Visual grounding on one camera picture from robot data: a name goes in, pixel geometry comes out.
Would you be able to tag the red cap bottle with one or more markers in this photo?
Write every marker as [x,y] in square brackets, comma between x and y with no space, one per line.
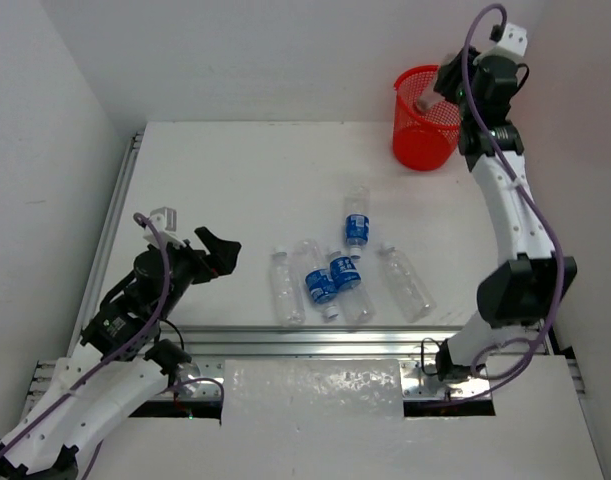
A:
[430,97]

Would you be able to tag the translucent plastic sheet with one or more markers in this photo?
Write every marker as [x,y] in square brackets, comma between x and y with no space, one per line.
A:
[277,391]

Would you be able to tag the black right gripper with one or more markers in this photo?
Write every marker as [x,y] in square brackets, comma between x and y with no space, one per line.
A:
[450,74]

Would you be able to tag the red mesh plastic bin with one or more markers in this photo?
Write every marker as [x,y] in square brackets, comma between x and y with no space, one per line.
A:
[422,141]

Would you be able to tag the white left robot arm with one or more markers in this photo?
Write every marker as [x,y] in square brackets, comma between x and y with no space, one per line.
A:
[120,362]

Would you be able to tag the aluminium table left rail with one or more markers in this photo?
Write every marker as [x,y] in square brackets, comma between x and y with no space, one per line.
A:
[92,292]

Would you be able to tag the aluminium table right rail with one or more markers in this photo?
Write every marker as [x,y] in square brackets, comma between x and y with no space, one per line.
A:
[521,298]

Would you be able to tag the aluminium table rail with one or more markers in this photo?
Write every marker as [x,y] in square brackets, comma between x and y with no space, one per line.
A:
[521,298]
[92,292]
[308,342]

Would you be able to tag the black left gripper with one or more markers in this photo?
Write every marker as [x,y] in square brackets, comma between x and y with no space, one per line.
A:
[201,262]

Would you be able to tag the blue label bottle inverted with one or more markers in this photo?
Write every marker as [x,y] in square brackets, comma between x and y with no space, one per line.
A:
[316,278]

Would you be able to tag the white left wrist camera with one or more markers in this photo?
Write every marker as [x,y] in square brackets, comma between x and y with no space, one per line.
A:
[164,219]

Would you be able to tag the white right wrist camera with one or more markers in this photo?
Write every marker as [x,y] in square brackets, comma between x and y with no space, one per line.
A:
[509,41]

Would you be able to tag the aluminium table front rail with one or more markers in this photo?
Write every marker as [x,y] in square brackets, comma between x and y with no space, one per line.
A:
[308,342]

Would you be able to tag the blue label bottle far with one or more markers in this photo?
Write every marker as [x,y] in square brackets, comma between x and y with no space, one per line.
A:
[356,222]

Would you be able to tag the clear unlabelled bottle white cap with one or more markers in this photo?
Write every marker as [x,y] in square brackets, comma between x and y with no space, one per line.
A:
[404,283]

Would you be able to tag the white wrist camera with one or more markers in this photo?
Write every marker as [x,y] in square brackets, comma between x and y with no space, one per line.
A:
[509,41]
[164,219]

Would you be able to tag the clear slim bottle white cap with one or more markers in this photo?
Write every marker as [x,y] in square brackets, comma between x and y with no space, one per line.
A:
[285,290]

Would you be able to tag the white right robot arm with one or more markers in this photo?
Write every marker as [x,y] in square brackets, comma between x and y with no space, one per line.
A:
[454,360]

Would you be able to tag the blue label bottle Chinese text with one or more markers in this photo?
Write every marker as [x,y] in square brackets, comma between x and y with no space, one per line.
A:
[354,300]

